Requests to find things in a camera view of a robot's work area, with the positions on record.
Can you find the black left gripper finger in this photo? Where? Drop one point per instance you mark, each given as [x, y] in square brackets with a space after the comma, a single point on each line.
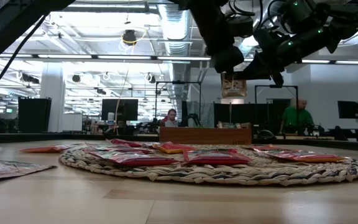
[228, 60]

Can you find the beige vanilla cinnamon tea bag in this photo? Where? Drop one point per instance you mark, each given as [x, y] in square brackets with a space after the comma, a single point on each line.
[233, 87]
[5, 169]

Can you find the orange foil tea bag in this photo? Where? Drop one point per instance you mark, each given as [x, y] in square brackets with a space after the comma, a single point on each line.
[303, 156]
[264, 147]
[47, 148]

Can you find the black background robot arm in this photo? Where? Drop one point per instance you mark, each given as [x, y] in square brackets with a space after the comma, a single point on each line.
[194, 117]

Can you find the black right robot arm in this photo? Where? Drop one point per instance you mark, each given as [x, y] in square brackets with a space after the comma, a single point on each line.
[337, 18]

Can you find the brown wooden tea caddy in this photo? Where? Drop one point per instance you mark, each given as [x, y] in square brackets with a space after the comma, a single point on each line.
[204, 137]

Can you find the dark partition screen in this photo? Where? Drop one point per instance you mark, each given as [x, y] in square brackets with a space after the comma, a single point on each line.
[259, 113]

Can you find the grey curtain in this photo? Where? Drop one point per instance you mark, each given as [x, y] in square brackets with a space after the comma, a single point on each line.
[205, 112]

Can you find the black computer monitor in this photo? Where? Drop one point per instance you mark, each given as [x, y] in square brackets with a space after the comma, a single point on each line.
[348, 109]
[129, 109]

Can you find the black desk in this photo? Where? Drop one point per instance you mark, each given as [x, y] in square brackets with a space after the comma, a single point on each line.
[353, 132]

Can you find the round woven straw placemat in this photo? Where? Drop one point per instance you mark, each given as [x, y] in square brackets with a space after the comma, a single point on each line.
[228, 174]

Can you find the tall black panel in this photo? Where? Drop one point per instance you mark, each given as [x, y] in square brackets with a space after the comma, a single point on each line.
[34, 115]

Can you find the black metal frame stand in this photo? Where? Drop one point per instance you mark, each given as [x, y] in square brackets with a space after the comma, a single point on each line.
[292, 86]
[178, 82]

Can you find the silver ventilation duct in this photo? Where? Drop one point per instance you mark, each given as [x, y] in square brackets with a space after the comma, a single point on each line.
[176, 31]

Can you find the black aluminium rig frame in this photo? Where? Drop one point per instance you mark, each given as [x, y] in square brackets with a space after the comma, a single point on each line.
[73, 137]

